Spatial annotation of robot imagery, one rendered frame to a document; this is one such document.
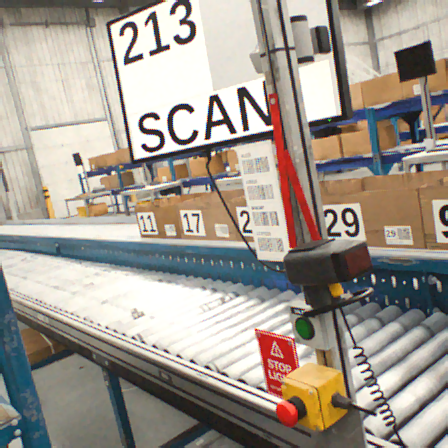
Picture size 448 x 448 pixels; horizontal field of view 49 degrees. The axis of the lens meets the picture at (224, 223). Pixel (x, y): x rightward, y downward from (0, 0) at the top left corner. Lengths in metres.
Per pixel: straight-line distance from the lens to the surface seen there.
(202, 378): 1.19
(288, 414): 0.79
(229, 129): 0.94
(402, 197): 1.38
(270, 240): 0.82
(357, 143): 6.83
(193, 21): 1.00
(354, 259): 0.67
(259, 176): 0.81
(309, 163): 0.77
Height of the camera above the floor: 1.25
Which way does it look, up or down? 9 degrees down
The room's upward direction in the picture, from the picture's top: 12 degrees counter-clockwise
